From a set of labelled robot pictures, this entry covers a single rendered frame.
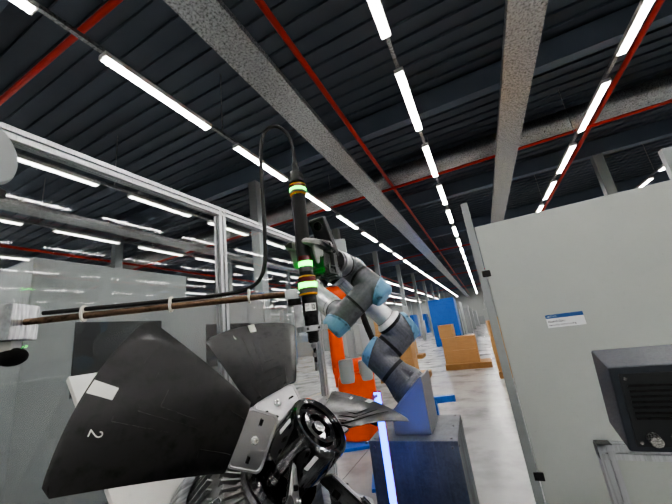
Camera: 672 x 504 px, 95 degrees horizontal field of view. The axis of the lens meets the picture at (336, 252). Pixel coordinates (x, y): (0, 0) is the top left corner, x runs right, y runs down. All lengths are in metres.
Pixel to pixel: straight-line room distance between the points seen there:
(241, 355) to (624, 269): 2.26
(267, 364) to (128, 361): 0.31
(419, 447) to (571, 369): 1.44
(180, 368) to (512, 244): 2.22
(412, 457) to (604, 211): 1.95
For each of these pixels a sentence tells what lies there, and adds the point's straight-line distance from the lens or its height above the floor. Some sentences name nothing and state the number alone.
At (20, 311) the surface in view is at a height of 1.50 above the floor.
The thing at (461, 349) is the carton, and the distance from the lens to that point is 9.80.
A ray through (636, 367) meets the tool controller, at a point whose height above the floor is 1.22.
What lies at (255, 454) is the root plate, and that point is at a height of 1.20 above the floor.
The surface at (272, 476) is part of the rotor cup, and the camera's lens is 0.66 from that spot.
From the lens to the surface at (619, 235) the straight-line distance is 2.57.
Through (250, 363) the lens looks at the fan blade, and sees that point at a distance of 0.78.
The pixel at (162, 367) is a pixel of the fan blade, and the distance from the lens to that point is 0.57.
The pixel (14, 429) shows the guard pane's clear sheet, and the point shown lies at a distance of 1.16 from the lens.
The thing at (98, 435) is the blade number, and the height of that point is 1.29.
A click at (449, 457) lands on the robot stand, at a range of 1.24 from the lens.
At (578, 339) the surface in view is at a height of 1.16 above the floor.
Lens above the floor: 1.38
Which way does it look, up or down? 15 degrees up
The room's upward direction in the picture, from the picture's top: 8 degrees counter-clockwise
